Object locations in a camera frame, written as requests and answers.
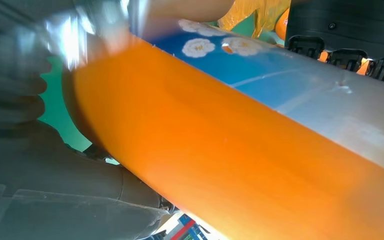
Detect blue and red rack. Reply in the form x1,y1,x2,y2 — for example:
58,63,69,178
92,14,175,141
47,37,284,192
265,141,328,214
163,213,213,240

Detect yellow taped plastic sheet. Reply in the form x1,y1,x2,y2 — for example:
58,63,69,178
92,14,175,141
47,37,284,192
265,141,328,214
217,0,292,38

